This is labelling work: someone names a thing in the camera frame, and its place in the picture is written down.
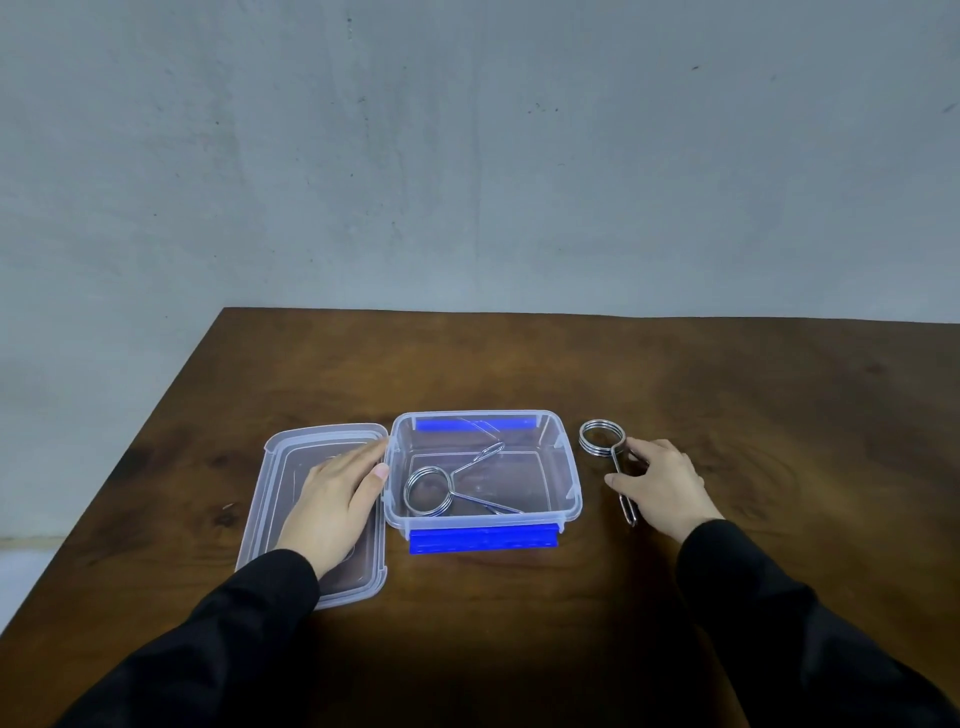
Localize metal spring collar clip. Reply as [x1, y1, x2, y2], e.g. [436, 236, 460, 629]
[402, 441, 527, 519]
[578, 418, 641, 529]

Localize person's left hand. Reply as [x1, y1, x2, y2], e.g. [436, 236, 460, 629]
[274, 438, 392, 581]

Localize clear plastic container blue clips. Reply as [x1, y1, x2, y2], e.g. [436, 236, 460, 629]
[382, 409, 585, 557]

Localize clear plastic container lid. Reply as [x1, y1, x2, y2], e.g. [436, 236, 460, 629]
[234, 423, 390, 612]

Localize person's right hand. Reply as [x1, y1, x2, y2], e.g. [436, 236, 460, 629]
[603, 437, 726, 546]

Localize person's right forearm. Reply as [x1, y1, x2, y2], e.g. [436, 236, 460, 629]
[676, 519, 960, 728]

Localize person's left forearm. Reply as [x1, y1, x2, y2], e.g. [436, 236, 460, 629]
[56, 549, 322, 728]

